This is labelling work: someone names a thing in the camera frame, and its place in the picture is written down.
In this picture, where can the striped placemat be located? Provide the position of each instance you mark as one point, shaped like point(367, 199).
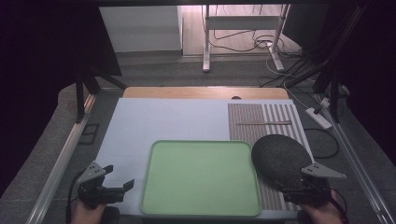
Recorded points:
point(249, 119)

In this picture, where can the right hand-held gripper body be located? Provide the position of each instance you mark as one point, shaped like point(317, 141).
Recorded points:
point(314, 186)

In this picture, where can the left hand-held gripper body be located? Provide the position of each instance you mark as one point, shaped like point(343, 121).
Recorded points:
point(91, 188)

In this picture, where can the black stand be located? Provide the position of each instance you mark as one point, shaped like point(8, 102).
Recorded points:
point(334, 68)
point(90, 77)

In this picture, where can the black floor frame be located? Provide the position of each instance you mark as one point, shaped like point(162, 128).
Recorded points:
point(88, 133)

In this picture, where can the white desk frame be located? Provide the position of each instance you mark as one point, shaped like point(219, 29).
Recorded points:
point(239, 23)

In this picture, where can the dark grey round plate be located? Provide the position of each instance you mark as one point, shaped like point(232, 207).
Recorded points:
point(278, 158)

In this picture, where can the metal rail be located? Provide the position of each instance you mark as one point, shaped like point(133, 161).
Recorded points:
point(59, 165)
point(358, 165)

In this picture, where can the white power strip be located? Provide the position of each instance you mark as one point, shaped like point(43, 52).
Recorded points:
point(318, 118)

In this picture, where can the white table cover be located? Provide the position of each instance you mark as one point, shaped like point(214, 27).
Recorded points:
point(162, 121)

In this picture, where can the person's left hand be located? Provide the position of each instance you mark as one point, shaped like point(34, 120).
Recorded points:
point(85, 214)

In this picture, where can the wooden chopsticks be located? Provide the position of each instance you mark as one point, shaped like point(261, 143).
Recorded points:
point(264, 123)

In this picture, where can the person's right hand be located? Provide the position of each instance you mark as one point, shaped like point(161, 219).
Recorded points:
point(320, 214)

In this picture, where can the green tray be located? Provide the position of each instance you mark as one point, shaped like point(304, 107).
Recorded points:
point(200, 177)

